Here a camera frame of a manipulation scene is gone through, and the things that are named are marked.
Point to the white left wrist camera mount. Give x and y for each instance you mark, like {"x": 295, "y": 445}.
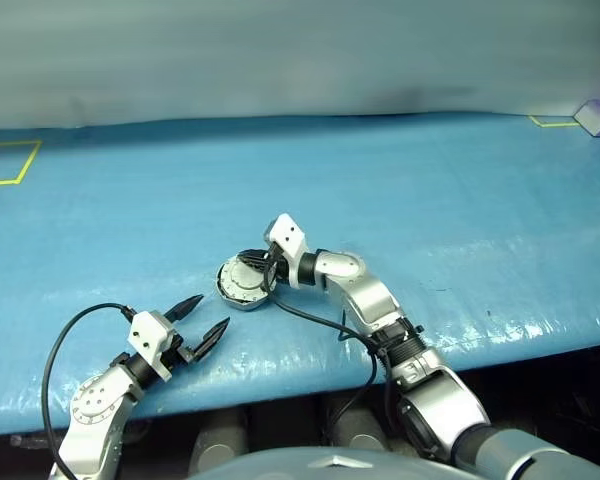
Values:
{"x": 147, "y": 342}

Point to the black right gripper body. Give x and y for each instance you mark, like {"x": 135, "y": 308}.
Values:
{"x": 279, "y": 267}

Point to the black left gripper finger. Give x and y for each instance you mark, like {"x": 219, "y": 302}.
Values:
{"x": 185, "y": 307}
{"x": 212, "y": 337}

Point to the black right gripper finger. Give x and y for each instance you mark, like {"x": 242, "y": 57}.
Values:
{"x": 260, "y": 267}
{"x": 254, "y": 255}

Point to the dark grey rounded cylinder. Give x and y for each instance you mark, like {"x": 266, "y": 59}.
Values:
{"x": 220, "y": 440}
{"x": 355, "y": 425}

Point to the grey robot torso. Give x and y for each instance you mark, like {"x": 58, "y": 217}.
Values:
{"x": 325, "y": 462}

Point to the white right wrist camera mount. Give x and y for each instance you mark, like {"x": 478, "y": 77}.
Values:
{"x": 289, "y": 240}

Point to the silver motor housing copper windings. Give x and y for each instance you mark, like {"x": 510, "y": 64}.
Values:
{"x": 245, "y": 302}

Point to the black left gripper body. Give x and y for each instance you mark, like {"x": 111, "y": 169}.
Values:
{"x": 177, "y": 350}

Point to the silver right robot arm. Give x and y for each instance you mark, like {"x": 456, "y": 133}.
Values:
{"x": 380, "y": 310}

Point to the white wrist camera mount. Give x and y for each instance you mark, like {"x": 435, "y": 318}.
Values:
{"x": 147, "y": 342}
{"x": 289, "y": 240}

